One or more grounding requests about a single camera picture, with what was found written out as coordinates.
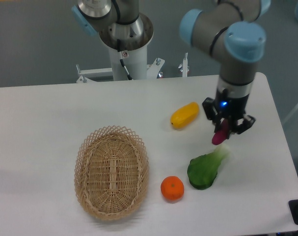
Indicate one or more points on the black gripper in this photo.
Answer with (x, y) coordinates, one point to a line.
(231, 109)

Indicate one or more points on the purple sweet potato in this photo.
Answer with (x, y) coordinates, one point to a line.
(221, 135)

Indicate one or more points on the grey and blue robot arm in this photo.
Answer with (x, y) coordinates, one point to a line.
(227, 34)

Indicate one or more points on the yellow mango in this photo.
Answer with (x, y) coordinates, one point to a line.
(185, 115)

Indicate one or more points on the green bok choy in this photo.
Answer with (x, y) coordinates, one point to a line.
(202, 171)

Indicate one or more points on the orange tangerine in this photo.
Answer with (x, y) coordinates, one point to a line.
(172, 188)

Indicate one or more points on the oval wicker basket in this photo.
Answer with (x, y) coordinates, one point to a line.
(111, 173)

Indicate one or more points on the white metal base frame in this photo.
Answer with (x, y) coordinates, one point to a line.
(122, 71)

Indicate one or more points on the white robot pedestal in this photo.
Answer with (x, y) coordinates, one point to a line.
(132, 39)

